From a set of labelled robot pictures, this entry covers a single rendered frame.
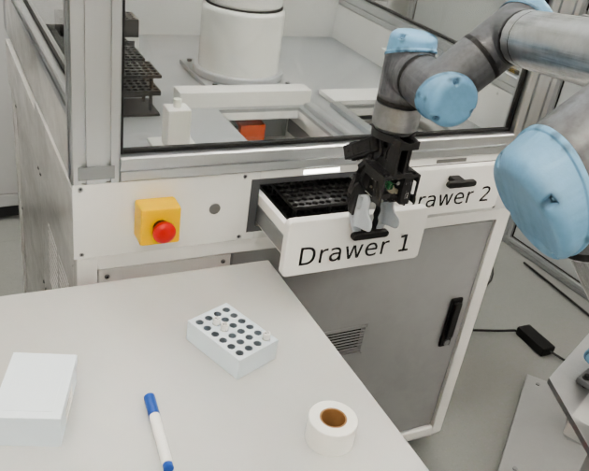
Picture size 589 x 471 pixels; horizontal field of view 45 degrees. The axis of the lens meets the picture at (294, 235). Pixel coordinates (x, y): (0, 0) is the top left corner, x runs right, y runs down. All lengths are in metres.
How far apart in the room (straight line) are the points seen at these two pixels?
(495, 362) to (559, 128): 1.98
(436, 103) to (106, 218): 0.60
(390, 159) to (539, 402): 1.45
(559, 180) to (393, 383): 1.31
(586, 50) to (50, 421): 0.77
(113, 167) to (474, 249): 0.92
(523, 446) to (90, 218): 1.49
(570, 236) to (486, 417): 1.74
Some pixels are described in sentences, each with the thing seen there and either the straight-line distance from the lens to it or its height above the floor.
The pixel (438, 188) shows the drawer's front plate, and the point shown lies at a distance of 1.54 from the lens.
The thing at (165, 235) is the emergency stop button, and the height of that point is 0.88.
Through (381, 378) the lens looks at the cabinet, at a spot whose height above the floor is 0.32.
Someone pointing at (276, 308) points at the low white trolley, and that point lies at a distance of 1.27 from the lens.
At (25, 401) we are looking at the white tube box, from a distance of 1.01.
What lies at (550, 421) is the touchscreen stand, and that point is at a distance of 2.39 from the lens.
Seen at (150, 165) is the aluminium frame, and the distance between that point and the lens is 1.24.
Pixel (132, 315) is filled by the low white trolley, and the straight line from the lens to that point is 1.23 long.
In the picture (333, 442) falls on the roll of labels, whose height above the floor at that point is 0.79.
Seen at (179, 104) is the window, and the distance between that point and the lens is 1.23.
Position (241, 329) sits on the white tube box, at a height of 0.80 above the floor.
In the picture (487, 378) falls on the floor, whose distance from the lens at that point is 2.51.
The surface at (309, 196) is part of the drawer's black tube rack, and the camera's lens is 1.35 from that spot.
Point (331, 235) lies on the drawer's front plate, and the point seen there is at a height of 0.89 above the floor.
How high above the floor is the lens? 1.49
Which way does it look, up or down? 29 degrees down
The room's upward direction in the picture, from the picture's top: 9 degrees clockwise
